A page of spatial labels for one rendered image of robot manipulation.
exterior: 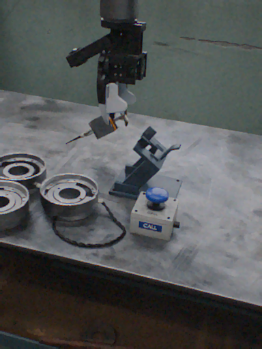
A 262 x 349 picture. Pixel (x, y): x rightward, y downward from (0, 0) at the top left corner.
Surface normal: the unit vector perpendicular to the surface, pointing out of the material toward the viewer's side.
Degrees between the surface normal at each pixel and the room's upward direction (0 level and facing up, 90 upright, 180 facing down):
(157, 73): 90
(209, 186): 0
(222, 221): 0
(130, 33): 87
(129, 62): 87
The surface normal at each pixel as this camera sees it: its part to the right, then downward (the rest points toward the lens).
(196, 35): -0.26, 0.48
